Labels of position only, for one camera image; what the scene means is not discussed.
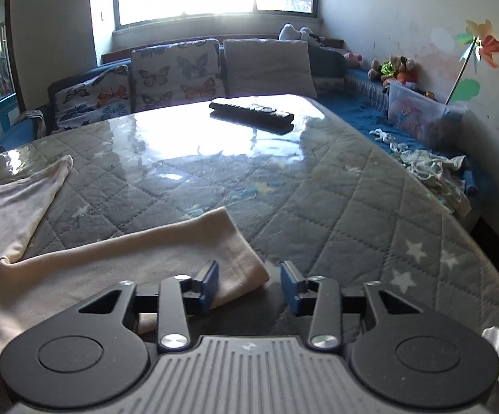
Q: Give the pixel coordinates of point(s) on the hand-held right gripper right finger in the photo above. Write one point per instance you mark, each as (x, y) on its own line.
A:
(287, 283)

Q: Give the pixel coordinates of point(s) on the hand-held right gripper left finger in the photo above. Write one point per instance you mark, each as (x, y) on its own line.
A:
(211, 282)

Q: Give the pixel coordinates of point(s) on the beige long-sleeve shirt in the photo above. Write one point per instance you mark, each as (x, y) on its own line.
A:
(102, 263)

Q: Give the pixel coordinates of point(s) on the grey cloth on sofa arm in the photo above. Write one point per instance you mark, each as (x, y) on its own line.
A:
(33, 118)

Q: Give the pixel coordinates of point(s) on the pile of white patterned clothes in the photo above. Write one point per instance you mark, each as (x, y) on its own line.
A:
(437, 172)

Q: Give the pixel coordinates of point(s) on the black remote control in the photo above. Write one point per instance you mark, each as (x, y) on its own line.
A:
(251, 110)

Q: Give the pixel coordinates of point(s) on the blue sofa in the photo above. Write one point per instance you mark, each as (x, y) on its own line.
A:
(361, 108)

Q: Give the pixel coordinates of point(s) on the butterfly print cushion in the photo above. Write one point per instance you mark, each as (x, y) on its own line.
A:
(174, 73)
(91, 99)

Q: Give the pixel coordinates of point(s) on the clear plastic storage box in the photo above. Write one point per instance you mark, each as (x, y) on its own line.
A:
(417, 110)

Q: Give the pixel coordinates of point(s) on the plain grey cushion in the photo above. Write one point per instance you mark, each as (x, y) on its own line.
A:
(266, 67)

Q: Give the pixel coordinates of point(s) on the pink plush toy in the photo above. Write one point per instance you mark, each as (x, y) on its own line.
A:
(353, 57)

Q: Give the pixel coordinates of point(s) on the brown plush toy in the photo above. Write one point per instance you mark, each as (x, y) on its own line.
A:
(398, 67)

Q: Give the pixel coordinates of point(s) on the white plush toy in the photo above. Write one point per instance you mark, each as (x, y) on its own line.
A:
(299, 33)

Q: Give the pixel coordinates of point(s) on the colourful pinwheel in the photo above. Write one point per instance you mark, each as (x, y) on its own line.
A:
(480, 47)

